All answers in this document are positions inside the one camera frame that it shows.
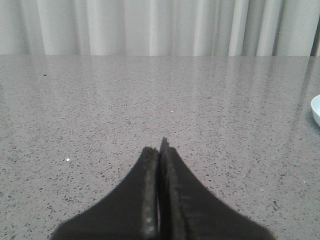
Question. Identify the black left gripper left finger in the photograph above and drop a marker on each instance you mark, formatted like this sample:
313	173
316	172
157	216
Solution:
128	212

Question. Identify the light blue round plate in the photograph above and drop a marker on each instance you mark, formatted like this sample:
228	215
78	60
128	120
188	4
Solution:
315	107

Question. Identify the white pleated curtain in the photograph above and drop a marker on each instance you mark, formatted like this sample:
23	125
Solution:
160	27

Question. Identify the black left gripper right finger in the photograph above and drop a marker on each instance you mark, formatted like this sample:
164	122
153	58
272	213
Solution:
189	211

